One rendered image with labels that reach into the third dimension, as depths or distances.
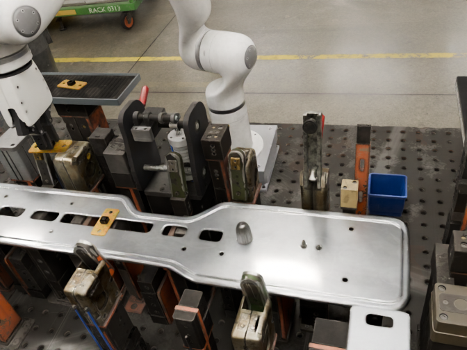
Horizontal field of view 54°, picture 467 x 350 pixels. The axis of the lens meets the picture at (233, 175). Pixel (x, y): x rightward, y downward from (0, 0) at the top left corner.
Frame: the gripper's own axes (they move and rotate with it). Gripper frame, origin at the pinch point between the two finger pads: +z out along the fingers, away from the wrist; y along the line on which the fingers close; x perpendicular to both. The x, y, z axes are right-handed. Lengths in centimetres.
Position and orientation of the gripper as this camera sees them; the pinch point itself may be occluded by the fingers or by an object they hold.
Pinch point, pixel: (45, 136)
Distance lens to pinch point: 98.6
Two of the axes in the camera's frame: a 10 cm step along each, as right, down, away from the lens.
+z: 1.5, 7.6, 6.3
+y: -1.5, 6.5, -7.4
